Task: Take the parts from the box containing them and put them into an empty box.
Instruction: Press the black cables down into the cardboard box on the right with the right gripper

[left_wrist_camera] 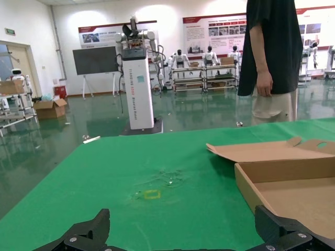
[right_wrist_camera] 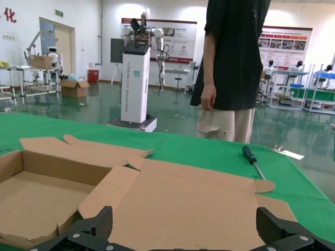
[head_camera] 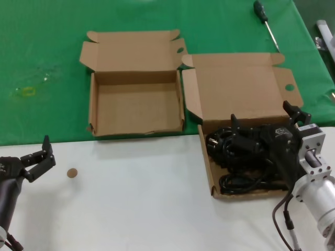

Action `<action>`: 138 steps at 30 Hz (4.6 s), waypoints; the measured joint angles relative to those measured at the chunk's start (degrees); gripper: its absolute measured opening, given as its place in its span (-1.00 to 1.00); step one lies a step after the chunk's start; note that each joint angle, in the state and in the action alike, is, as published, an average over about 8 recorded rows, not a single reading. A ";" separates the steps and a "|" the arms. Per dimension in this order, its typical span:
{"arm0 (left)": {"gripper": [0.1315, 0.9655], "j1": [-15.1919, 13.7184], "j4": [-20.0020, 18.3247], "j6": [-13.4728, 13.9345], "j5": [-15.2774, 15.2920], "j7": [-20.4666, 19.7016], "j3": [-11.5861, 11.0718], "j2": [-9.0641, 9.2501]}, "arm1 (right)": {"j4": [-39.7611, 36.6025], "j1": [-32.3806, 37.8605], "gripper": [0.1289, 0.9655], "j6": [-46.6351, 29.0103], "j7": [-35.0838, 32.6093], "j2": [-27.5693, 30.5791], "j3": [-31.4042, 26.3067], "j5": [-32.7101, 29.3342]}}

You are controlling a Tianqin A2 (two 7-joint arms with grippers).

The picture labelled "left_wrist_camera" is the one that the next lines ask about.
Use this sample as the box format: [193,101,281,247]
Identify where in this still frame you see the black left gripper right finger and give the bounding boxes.
[248,205,335,251]

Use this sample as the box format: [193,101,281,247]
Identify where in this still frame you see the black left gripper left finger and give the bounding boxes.
[33,208,116,251]

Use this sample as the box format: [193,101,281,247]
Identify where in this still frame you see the person bare forearm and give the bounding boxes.
[249,22,271,75]

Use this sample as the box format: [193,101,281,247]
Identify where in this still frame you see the open brown cardboard box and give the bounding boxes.
[206,136,335,240]

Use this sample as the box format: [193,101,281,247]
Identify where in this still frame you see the open cardboard shipping box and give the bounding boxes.
[33,98,68,120]

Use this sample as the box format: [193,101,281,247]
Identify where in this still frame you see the red box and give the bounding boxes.
[54,85,68,99]

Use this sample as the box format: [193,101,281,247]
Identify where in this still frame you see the closed brown cardboard box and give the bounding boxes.
[0,79,26,95]

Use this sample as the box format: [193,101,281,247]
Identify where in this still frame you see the person bare hand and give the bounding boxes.
[256,71,274,97]

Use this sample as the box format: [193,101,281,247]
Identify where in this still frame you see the white stick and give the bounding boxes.
[83,135,102,144]

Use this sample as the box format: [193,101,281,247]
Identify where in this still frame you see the white pipe rack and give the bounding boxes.
[0,88,40,137]

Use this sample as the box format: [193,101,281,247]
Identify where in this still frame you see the white shelf rack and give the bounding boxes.
[204,63,239,91]
[171,65,205,93]

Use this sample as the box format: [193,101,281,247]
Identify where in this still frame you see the small white round-head robot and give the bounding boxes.
[9,67,32,87]

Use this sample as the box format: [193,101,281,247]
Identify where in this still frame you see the black display on stand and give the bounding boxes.
[72,46,120,99]

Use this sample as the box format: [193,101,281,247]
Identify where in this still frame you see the white machine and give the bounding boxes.
[323,45,335,79]

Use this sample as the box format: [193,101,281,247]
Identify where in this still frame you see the person in black shirt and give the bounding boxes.
[237,0,304,126]

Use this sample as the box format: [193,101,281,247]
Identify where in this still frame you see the beige door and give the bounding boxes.
[0,40,42,98]

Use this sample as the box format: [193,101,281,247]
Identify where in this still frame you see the white standing robot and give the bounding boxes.
[300,39,320,85]

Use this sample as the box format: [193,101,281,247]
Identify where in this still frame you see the white humanoid robot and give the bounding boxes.
[170,49,188,68]
[202,45,219,66]
[228,45,242,65]

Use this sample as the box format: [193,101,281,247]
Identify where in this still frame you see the red white photo board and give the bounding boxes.
[295,5,335,51]

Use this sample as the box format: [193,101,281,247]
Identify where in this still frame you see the large red white info board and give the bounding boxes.
[182,13,248,57]

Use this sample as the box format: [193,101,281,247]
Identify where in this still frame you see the grey wall conduit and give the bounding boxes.
[49,4,68,81]

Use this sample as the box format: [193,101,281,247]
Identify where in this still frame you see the red white wall poster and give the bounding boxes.
[77,20,158,49]

